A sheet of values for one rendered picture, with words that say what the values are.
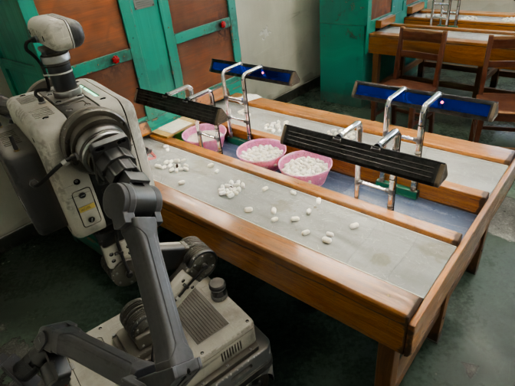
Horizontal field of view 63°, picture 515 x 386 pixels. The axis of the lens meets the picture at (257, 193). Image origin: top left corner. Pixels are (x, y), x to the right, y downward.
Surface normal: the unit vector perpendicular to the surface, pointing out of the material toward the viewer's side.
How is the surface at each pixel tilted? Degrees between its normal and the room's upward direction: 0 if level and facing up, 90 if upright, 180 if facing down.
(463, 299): 0
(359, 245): 0
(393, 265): 0
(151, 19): 90
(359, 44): 90
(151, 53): 90
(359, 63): 90
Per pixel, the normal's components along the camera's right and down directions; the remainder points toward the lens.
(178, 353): 0.75, -0.42
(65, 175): 0.62, 0.38
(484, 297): -0.09, -0.83
